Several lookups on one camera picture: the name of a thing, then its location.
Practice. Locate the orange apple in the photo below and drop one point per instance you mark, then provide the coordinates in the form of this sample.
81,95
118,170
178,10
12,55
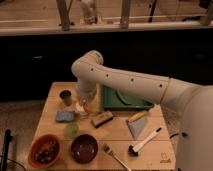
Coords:
86,108

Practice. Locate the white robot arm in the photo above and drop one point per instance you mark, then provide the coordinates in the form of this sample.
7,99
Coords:
192,101

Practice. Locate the white paper cup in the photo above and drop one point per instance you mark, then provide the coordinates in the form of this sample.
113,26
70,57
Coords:
80,109

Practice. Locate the dark metal cup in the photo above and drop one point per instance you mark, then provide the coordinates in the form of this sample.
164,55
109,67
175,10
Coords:
66,98

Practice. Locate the green plastic tray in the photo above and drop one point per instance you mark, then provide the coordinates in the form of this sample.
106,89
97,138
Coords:
111,102

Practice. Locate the green cucumber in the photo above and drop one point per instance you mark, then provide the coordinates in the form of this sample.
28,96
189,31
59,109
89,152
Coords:
121,98

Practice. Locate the wooden block eraser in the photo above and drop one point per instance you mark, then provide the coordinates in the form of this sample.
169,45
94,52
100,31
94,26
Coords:
101,119

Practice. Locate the blue sponge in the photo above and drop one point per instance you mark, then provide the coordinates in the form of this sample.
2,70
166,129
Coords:
64,116

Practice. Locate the metal fork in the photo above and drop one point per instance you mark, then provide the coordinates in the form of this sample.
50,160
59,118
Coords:
110,152

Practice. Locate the dark maroon bowl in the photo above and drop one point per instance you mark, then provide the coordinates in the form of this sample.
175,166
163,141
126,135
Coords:
84,148

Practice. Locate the white dish brush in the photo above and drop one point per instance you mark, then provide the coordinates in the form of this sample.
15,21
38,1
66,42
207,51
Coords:
133,150

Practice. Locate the orange bowl with food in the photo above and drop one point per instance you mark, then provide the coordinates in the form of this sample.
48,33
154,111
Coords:
45,151

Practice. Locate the black stand left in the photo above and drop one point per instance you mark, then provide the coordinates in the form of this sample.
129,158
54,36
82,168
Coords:
7,140

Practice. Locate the grey scraper wooden handle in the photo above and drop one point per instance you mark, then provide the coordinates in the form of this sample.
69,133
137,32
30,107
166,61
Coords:
136,123

